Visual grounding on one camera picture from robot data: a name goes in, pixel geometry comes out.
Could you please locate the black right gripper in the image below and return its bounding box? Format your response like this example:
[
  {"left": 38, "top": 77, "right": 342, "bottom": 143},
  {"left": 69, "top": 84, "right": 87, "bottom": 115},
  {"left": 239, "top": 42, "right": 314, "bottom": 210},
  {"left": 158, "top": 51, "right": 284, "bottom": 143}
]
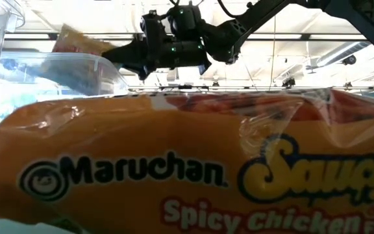
[{"left": 101, "top": 9, "right": 212, "bottom": 81}]

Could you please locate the red Saucy noodle packet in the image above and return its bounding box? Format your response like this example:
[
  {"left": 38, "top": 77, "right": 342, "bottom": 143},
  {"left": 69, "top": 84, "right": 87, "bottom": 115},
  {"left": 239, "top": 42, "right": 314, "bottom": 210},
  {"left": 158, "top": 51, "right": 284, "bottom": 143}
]
[
  {"left": 0, "top": 87, "right": 374, "bottom": 234},
  {"left": 37, "top": 23, "right": 117, "bottom": 97}
]

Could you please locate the long ceiling light strip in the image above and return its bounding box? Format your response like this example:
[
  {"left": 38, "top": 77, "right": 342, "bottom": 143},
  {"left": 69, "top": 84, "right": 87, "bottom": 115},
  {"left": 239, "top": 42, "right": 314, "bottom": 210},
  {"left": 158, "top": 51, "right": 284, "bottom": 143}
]
[
  {"left": 128, "top": 84, "right": 374, "bottom": 92},
  {"left": 3, "top": 31, "right": 369, "bottom": 42}
]

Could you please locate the black hanging ceiling device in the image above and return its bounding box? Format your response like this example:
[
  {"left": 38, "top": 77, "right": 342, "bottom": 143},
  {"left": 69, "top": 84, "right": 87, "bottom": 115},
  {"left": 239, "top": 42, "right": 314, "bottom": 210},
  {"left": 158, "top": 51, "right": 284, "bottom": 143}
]
[
  {"left": 281, "top": 77, "right": 297, "bottom": 88},
  {"left": 342, "top": 54, "right": 358, "bottom": 66}
]

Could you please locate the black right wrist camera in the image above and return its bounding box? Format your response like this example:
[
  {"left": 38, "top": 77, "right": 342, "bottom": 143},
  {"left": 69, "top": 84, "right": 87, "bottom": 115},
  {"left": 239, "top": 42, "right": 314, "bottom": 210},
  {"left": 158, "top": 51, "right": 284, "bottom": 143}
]
[{"left": 166, "top": 2, "right": 205, "bottom": 42}]

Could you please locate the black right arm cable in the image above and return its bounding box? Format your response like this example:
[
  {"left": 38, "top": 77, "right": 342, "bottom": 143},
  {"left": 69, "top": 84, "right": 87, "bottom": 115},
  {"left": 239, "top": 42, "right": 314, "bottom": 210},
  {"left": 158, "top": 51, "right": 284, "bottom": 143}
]
[{"left": 217, "top": 0, "right": 251, "bottom": 19}]

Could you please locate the silver round ceiling duct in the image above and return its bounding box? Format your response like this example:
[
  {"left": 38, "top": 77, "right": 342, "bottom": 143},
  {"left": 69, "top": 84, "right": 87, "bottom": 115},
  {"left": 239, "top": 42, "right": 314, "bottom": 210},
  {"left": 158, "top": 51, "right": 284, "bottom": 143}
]
[{"left": 316, "top": 40, "right": 373, "bottom": 68}]

